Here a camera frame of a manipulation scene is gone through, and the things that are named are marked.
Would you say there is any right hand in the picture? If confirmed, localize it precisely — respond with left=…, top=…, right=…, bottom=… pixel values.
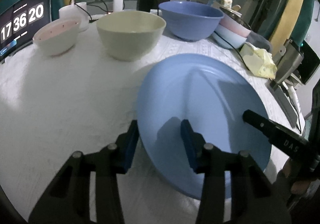
left=273, top=158, right=319, bottom=212

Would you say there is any black smartphone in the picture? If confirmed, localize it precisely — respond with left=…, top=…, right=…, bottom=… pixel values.
left=268, top=80, right=302, bottom=132

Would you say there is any white tube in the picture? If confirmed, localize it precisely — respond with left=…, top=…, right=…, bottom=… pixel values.
left=287, top=85, right=300, bottom=111

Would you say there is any black device with screen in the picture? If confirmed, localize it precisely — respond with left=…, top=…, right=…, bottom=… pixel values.
left=297, top=40, right=319, bottom=85

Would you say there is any white textured tablecloth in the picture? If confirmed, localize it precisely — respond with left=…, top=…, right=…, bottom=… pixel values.
left=1, top=24, right=289, bottom=219

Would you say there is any grey folded cloth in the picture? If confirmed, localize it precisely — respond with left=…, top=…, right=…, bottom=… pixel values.
left=246, top=31, right=272, bottom=53

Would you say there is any pale blue bowl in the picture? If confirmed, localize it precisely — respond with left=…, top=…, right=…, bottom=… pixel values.
left=212, top=24, right=247, bottom=49

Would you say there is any pink steel-lined bowl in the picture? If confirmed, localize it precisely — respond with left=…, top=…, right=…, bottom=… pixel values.
left=220, top=7, right=252, bottom=38

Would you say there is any small white pink bowl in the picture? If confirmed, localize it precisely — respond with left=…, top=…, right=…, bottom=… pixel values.
left=33, top=17, right=81, bottom=56

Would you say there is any large blue bowl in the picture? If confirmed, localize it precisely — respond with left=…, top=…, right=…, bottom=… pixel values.
left=159, top=1, right=224, bottom=41

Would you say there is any snack items pile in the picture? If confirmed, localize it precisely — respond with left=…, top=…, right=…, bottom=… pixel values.
left=211, top=0, right=241, bottom=13

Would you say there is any cream bowl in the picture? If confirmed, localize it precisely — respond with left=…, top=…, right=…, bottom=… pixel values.
left=96, top=10, right=167, bottom=61

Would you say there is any tablet showing clock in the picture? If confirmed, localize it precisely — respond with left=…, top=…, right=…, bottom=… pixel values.
left=1, top=0, right=52, bottom=62

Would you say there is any white round container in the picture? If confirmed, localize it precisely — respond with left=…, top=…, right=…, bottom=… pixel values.
left=59, top=2, right=89, bottom=32

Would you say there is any white charger adapter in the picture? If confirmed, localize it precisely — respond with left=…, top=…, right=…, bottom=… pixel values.
left=113, top=0, right=124, bottom=13

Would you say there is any black charging cable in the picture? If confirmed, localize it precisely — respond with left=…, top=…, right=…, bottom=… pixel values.
left=213, top=31, right=251, bottom=70

